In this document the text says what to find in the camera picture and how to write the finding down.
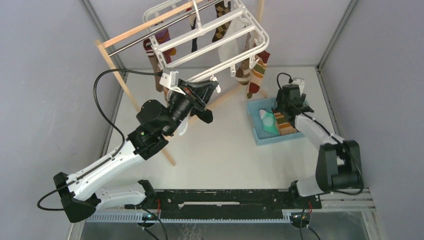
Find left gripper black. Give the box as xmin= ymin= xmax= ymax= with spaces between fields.
xmin=162 ymin=79 xmax=218 ymax=137

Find white plastic sock hanger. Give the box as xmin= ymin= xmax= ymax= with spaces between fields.
xmin=148 ymin=0 xmax=270 ymax=82

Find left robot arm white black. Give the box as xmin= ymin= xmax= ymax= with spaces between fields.
xmin=53 ymin=80 xmax=219 ymax=223

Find white sock black stripes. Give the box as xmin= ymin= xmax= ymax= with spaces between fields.
xmin=177 ymin=117 xmax=190 ymax=136

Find navy sock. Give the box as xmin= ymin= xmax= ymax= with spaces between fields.
xmin=188 ymin=16 xmax=200 ymax=53

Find blue plastic basket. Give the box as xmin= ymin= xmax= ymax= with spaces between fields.
xmin=246 ymin=97 xmax=305 ymax=146

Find green white sock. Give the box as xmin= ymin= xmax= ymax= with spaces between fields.
xmin=259 ymin=109 xmax=280 ymax=135

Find maroon striped tan sock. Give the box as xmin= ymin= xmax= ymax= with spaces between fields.
xmin=143 ymin=38 xmax=164 ymax=93

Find red cuff tan sock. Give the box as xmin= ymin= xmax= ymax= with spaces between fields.
xmin=155 ymin=29 xmax=177 ymax=65

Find dark argyle sock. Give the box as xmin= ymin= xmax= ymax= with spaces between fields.
xmin=211 ymin=0 xmax=231 ymax=43

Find metal rack rod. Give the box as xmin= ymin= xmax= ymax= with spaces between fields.
xmin=108 ymin=0 xmax=229 ymax=57

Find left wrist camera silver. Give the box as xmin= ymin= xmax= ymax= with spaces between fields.
xmin=159 ymin=68 xmax=186 ymax=95

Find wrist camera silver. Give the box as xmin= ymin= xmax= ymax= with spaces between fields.
xmin=292 ymin=77 xmax=305 ymax=95
xmin=159 ymin=68 xmax=186 ymax=95

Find left camera cable black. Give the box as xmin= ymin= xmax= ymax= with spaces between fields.
xmin=93 ymin=69 xmax=164 ymax=157

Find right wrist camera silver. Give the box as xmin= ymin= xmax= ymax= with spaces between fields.
xmin=292 ymin=77 xmax=305 ymax=95

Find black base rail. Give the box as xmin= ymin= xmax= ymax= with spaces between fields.
xmin=144 ymin=189 xmax=322 ymax=221

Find wooden drying rack frame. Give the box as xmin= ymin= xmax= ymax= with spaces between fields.
xmin=94 ymin=0 xmax=269 ymax=167

